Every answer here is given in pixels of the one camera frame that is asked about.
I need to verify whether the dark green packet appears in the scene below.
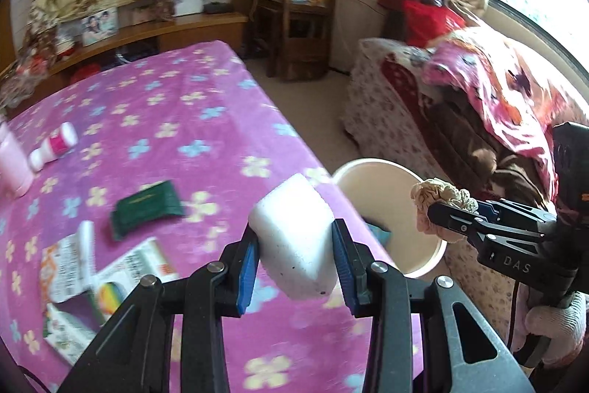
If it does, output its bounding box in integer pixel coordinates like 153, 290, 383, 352
109, 180, 186, 242

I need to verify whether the person's right hand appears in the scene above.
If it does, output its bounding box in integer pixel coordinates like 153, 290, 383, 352
525, 292, 589, 368

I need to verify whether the pile of clear plastic bags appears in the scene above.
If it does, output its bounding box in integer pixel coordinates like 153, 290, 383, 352
0, 48, 51, 108

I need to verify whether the white carton rainbow print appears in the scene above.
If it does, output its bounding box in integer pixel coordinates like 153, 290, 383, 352
89, 236, 180, 320

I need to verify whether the bright pink printed blanket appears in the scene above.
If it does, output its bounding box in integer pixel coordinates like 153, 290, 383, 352
421, 27, 581, 200

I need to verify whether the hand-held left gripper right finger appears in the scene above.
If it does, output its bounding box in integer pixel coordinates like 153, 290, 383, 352
331, 218, 535, 393

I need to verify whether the white sponge block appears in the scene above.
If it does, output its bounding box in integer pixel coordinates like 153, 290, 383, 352
248, 173, 339, 301

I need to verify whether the pink water bottle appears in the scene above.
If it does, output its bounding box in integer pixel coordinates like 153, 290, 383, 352
0, 121, 35, 197

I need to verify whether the wooden headboard shelf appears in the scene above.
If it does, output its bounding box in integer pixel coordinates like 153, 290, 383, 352
0, 11, 251, 99

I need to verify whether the white leaflet green print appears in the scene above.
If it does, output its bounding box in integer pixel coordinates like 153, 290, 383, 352
42, 305, 109, 365

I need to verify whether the brown blanket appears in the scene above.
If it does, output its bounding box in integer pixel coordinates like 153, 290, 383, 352
423, 98, 553, 210

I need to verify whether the beige braided cloth bundle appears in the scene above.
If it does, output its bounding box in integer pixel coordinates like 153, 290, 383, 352
411, 178, 479, 244

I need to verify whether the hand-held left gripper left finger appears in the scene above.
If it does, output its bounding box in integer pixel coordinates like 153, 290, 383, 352
57, 226, 261, 393

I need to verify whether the small white bottle pink label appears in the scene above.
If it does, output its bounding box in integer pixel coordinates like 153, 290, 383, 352
28, 121, 78, 173

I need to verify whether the sofa with floral cover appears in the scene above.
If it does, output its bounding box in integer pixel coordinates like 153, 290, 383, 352
341, 36, 589, 348

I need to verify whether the blue foil packet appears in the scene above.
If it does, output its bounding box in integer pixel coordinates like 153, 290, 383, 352
363, 218, 393, 246

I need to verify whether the black cable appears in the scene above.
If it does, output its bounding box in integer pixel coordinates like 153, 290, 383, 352
505, 278, 520, 350

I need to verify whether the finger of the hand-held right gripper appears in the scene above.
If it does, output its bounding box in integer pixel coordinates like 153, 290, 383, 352
427, 202, 544, 244
476, 199, 555, 228

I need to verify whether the cream plastic bin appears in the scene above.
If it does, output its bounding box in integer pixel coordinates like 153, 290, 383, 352
331, 158, 448, 280

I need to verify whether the framed photo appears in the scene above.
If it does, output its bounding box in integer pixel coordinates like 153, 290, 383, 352
80, 8, 119, 46

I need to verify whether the dark wooden chair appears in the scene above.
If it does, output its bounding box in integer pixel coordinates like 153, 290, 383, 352
251, 0, 343, 83

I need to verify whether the red plastic bag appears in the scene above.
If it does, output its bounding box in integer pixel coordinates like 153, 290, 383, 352
402, 0, 468, 48

